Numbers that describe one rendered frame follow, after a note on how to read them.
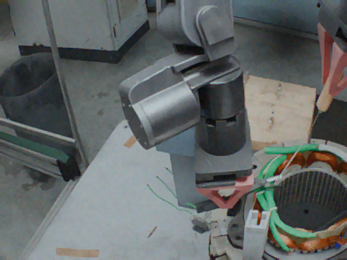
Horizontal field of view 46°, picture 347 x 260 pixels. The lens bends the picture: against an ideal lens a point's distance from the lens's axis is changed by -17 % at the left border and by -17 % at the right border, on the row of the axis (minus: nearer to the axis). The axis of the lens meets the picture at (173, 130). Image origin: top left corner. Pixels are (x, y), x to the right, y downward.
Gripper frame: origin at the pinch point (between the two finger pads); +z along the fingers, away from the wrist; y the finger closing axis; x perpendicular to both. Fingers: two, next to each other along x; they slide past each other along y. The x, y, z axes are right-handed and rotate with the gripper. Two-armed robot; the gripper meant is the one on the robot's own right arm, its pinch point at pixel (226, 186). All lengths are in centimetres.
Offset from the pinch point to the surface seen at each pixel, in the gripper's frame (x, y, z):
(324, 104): 13.0, 0.6, -14.0
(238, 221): 1.7, 1.4, 7.0
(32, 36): -137, -233, 106
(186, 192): -9.5, -26.6, 34.2
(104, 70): -74, -198, 126
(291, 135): 12.6, -19.5, 11.8
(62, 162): -46, -46, 43
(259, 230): 4.1, 8.7, -1.1
